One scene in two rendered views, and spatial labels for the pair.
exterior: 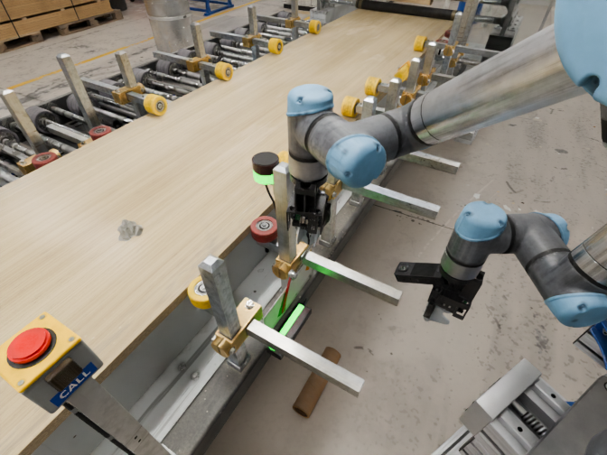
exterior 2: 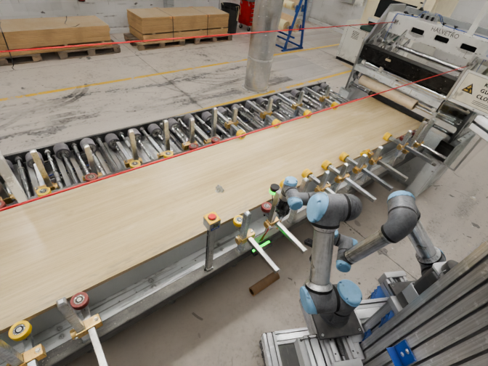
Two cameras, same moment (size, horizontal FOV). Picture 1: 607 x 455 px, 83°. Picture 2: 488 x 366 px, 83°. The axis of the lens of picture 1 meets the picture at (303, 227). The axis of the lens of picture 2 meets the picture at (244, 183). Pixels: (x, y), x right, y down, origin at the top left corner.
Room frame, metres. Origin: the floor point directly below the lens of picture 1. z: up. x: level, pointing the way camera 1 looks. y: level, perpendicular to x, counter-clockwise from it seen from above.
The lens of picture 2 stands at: (-0.69, -0.10, 2.37)
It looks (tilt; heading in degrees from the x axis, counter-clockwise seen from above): 42 degrees down; 16
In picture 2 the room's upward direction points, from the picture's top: 10 degrees clockwise
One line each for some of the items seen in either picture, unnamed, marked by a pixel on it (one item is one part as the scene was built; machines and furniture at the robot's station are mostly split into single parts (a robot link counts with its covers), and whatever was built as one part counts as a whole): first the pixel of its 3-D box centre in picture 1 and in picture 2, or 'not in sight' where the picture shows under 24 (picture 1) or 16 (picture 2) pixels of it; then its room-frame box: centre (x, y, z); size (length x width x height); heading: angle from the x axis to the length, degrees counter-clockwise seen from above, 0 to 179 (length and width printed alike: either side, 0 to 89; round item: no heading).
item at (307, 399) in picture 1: (317, 380); (264, 282); (0.62, -0.06, 0.04); 0.30 x 0.08 x 0.08; 150
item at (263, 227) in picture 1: (266, 237); (265, 210); (0.71, 0.11, 0.85); 0.08 x 0.08 x 0.11
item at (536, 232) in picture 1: (532, 239); (346, 245); (0.44, -0.42, 1.12); 0.11 x 0.11 x 0.08; 2
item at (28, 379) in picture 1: (50, 363); (211, 221); (0.18, 0.30, 1.18); 0.07 x 0.07 x 0.08; 60
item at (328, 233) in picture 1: (331, 191); (297, 202); (0.84, -0.08, 0.93); 0.04 x 0.04 x 0.48; 60
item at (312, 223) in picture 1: (307, 199); (282, 205); (0.53, -0.01, 1.15); 0.09 x 0.08 x 0.12; 170
